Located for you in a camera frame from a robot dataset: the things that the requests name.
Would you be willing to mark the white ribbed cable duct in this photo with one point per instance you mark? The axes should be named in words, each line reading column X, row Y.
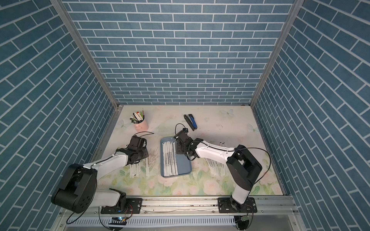
column 155, row 221

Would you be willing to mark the blue storage box tray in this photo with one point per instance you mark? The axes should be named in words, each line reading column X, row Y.
column 183, row 164

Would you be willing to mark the aluminium corner post left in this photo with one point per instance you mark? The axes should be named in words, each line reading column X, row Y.
column 72, row 29

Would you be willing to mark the blue black stapler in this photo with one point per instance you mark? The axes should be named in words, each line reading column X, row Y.
column 191, row 121

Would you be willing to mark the white straw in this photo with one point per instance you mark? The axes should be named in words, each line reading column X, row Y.
column 172, row 157
column 167, row 172

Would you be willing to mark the pink pen cup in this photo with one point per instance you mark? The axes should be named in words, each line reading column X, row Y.
column 141, row 125

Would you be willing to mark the pens in cup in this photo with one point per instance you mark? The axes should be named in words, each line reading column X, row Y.
column 137, row 117

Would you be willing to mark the white straws pile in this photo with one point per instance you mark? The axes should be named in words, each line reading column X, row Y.
column 217, row 169
column 139, row 167

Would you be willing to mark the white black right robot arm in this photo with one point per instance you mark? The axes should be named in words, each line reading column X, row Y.
column 244, row 168

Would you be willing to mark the aluminium corner post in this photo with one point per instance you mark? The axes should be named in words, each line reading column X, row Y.
column 72, row 29
column 278, row 46

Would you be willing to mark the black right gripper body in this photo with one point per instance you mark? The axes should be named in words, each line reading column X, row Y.
column 181, row 150

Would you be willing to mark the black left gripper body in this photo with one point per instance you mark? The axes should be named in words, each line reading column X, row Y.
column 142, row 153

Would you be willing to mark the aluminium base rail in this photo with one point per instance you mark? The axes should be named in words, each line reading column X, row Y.
column 170, row 205

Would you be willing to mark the white straws pile right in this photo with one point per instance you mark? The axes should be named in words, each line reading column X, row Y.
column 217, row 169

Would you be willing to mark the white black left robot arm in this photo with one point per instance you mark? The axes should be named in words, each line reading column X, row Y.
column 77, row 190

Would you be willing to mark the aluminium corner post right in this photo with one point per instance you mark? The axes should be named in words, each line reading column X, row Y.
column 278, row 46

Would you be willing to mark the white straws pile left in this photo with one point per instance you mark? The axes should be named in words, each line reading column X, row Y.
column 139, row 167

